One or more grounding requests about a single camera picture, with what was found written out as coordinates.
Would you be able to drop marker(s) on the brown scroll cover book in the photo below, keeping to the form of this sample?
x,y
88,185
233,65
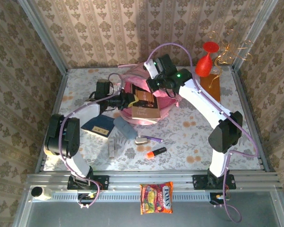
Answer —
x,y
145,104

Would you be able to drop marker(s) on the pink backpack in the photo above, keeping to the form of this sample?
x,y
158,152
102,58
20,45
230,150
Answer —
x,y
166,104

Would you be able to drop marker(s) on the grey blue pencil case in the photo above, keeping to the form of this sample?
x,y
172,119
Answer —
x,y
124,127

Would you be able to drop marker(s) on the dark blue book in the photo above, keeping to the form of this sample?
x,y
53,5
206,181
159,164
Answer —
x,y
98,125

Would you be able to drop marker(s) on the beige correction tape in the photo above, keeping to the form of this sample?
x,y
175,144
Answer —
x,y
141,141

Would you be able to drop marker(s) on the purple pen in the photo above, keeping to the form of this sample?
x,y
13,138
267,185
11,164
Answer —
x,y
153,138

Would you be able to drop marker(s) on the beige glue stick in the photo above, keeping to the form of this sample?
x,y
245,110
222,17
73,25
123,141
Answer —
x,y
111,149

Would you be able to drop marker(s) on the orange black highlighter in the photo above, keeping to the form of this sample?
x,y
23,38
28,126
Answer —
x,y
156,152

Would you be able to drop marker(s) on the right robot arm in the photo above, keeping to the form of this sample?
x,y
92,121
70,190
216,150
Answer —
x,y
198,94

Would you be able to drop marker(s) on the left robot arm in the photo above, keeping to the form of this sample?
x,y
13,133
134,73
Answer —
x,y
90,111

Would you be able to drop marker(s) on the red goblet vase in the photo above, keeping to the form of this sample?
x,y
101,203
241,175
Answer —
x,y
204,65

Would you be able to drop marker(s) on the orange wooden board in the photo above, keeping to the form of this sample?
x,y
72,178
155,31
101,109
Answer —
x,y
211,91

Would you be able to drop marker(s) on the floral tablecloth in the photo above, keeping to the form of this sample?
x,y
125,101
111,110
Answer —
x,y
184,132

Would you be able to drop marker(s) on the small black circuit board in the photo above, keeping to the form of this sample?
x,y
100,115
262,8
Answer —
x,y
84,197
215,197

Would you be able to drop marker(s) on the orange candy bag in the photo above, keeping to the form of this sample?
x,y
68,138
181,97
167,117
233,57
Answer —
x,y
156,198

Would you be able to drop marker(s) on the white bottle black cap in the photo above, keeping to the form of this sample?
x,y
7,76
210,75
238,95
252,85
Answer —
x,y
41,192

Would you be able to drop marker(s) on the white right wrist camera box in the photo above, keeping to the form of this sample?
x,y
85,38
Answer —
x,y
152,69

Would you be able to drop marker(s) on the aluminium frame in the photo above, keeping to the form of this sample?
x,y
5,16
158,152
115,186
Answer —
x,y
156,177

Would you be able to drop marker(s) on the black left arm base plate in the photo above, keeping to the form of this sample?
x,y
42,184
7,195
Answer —
x,y
101,183

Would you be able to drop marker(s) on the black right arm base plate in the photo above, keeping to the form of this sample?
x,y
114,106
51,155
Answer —
x,y
201,182

